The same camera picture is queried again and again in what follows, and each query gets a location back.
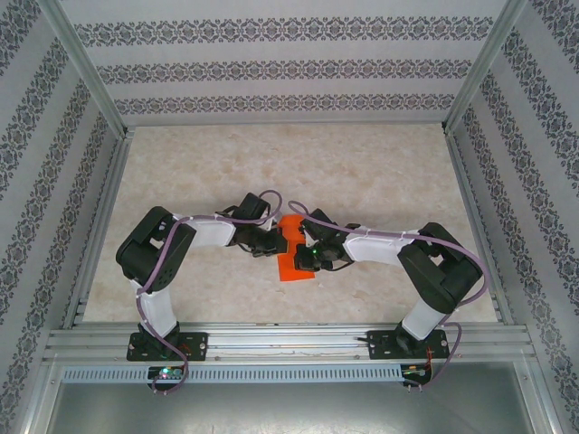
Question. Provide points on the orange square paper sheet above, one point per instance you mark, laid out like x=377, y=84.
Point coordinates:
x=294, y=271

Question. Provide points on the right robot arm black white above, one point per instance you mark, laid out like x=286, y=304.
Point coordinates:
x=375, y=251

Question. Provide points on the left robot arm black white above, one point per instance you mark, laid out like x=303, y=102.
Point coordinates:
x=208, y=235

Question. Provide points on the grey sheet metal tray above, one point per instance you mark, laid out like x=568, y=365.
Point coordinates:
x=289, y=411

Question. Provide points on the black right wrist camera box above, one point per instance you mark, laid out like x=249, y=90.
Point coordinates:
x=321, y=226

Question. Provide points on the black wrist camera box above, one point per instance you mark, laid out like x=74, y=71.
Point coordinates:
x=321, y=226
x=253, y=207

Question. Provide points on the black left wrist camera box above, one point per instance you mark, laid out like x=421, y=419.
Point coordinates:
x=253, y=207

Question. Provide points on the wide aluminium mounting rail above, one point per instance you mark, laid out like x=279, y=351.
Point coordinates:
x=289, y=339

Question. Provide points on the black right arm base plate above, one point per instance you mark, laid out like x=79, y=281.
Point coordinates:
x=380, y=346

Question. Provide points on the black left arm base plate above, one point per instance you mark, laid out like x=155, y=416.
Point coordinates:
x=199, y=343

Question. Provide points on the thin aluminium wall rail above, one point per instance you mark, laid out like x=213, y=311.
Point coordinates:
x=289, y=122

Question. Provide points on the aluminium side rail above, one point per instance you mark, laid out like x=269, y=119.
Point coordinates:
x=475, y=217
x=101, y=226

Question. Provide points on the aluminium frame post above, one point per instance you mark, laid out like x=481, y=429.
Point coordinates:
x=484, y=68
x=86, y=77

